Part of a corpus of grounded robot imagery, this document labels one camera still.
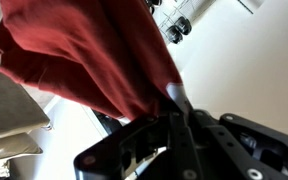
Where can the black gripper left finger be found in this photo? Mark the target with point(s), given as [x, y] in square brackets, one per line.
[117, 150]

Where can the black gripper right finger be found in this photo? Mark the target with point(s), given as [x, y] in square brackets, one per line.
[244, 143]

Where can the red printed t-shirt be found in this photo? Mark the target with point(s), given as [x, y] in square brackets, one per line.
[84, 50]

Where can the black shoe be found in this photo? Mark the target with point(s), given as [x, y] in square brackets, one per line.
[184, 25]
[174, 34]
[154, 5]

